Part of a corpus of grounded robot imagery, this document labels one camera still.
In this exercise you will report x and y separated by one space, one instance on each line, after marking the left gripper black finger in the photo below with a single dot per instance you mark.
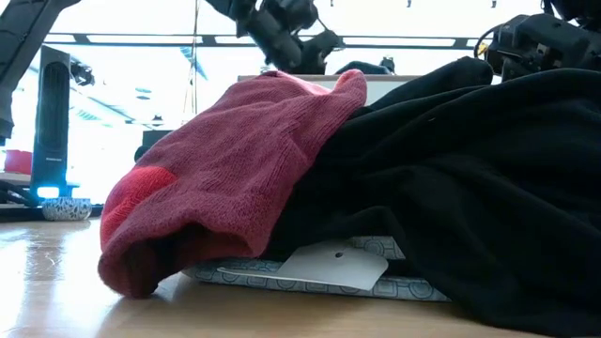
317 56

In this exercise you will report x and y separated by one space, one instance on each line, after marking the dark red pink sock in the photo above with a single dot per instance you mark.
225 178

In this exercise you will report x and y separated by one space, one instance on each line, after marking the black underwear grey patterned waistband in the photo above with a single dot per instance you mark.
469 188

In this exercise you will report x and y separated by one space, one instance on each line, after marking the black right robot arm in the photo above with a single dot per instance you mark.
577 9

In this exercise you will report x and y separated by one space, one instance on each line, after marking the black monitor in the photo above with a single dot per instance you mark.
155 138

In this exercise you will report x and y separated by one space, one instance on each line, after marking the black tower device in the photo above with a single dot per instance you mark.
49 117

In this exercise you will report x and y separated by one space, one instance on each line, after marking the speckled small bowl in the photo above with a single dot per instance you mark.
66 210

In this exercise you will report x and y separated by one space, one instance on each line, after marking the red container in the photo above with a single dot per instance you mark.
19 162

